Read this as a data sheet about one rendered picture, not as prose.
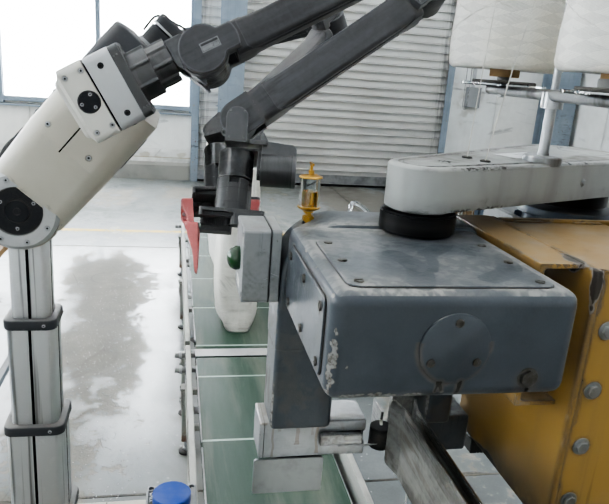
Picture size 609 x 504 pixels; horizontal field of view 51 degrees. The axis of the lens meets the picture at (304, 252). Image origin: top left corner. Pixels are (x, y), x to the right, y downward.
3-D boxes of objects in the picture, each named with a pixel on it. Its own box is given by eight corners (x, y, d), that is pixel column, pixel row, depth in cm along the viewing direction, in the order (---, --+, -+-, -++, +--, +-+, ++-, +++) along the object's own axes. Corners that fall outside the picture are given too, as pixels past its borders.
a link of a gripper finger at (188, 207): (222, 234, 111) (221, 189, 115) (180, 233, 109) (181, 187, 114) (220, 252, 117) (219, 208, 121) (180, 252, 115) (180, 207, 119)
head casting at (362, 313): (262, 401, 88) (275, 190, 80) (429, 396, 93) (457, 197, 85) (302, 563, 60) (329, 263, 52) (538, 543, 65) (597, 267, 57)
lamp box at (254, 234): (235, 282, 82) (238, 214, 80) (269, 282, 83) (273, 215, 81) (240, 303, 75) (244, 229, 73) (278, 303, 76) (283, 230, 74)
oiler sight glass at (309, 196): (297, 203, 80) (299, 175, 79) (316, 203, 80) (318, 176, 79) (300, 207, 77) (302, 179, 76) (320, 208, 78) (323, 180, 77)
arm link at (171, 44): (161, 56, 107) (155, 45, 101) (215, 28, 107) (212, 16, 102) (186, 104, 107) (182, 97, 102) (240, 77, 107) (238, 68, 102)
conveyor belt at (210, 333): (187, 230, 468) (187, 219, 466) (240, 232, 476) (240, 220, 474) (195, 369, 261) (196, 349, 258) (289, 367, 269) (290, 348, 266)
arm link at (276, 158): (230, 116, 109) (226, 105, 100) (298, 121, 109) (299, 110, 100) (226, 186, 109) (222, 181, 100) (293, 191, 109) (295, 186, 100)
